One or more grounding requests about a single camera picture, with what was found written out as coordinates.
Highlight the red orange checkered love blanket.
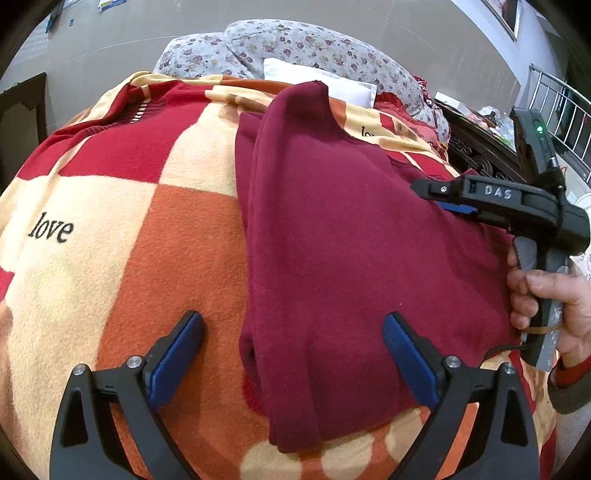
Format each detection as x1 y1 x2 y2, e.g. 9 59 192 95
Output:
0 70 560 480

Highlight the dark red fleece garment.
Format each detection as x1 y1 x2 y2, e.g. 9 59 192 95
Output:
235 82 518 453

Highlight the white pillow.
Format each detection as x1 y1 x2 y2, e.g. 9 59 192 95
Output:
263 58 377 108

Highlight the black cable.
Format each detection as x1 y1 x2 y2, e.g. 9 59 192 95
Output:
482 322 565 363

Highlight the floral grey quilt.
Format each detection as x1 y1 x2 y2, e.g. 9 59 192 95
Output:
153 19 450 143

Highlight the person's right hand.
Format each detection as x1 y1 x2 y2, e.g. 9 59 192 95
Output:
507 247 591 368

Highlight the red grey sleeve forearm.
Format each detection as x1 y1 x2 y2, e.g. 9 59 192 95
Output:
548 358 591 415

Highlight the dark wooden chair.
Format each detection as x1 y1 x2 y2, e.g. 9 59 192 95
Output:
1 72 47 191

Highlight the wall calendar poster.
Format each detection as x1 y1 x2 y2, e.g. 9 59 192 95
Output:
97 0 126 12

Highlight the framed wall picture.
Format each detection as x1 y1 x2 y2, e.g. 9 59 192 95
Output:
483 0 522 42

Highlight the clutter on headboard shelf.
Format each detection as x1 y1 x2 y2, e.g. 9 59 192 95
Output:
435 92 516 150

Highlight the red embroidered pillow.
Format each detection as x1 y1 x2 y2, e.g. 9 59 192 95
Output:
374 76 451 147

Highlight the metal stair railing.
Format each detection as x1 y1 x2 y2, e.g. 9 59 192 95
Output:
527 64 590 187

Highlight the dark cloth hanging on wall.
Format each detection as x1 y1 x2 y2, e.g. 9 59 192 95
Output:
45 0 64 34

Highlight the dark carved wooden headboard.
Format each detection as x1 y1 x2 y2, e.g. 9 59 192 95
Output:
435 100 533 183

